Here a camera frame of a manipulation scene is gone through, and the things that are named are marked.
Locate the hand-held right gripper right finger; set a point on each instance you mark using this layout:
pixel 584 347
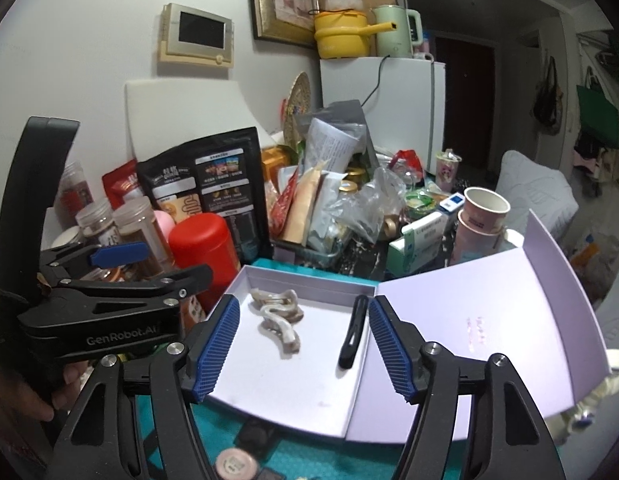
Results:
pixel 392 350

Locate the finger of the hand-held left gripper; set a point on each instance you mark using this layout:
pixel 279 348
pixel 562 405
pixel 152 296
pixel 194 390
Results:
pixel 139 285
pixel 119 254

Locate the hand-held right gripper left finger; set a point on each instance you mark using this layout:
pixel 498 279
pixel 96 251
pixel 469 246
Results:
pixel 217 350

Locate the black hair clip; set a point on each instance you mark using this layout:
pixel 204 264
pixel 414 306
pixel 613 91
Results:
pixel 353 330

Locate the beige hair claw clip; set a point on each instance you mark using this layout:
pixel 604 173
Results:
pixel 279 325

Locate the lavender gift box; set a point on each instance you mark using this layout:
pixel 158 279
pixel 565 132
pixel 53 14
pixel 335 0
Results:
pixel 309 365

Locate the person's left hand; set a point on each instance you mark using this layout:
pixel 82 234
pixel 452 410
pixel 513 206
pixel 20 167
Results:
pixel 34 405

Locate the group of clear spice jars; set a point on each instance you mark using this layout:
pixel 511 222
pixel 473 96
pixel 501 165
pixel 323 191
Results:
pixel 139 230

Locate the red pouch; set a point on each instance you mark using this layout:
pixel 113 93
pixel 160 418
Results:
pixel 120 182

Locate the red canister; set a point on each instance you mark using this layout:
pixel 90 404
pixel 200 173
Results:
pixel 204 250

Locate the green white medicine box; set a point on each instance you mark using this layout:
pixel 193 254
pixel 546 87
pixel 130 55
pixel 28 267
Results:
pixel 419 245

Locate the black printed food bag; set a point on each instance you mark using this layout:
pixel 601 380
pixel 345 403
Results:
pixel 224 180

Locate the clear plastic bag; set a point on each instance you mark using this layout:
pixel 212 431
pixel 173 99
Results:
pixel 369 205

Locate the red snack packet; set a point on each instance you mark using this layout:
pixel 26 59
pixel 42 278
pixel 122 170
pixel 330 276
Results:
pixel 284 205

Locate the cream packet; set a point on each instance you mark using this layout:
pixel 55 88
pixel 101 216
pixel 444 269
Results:
pixel 302 205

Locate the floral lidded cup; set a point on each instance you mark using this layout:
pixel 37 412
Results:
pixel 448 172

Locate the red plastic bag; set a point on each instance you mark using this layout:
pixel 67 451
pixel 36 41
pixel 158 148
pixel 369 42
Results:
pixel 408 160

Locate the white quilted cushion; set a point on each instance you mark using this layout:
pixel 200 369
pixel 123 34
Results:
pixel 534 195

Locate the white printed paper packet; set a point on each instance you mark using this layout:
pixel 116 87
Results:
pixel 334 145

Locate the woven straw fan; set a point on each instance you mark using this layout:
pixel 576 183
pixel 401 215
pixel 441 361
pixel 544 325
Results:
pixel 297 105

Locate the white refrigerator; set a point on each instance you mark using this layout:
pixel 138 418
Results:
pixel 404 110

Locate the grey mailer bag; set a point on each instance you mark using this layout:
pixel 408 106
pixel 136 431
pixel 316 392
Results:
pixel 339 112

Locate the dark brown door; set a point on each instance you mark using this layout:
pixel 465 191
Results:
pixel 464 100

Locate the dark hanging bag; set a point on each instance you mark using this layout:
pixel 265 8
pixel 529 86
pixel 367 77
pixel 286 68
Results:
pixel 547 105

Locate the green tote bag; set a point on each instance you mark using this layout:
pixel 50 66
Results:
pixel 597 117

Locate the yellow pot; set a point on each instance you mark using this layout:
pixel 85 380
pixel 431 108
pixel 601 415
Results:
pixel 339 35

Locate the pale green kettle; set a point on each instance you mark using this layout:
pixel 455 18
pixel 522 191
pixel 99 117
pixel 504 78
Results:
pixel 394 30

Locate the wall intercom panel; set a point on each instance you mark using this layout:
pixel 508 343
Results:
pixel 197 30

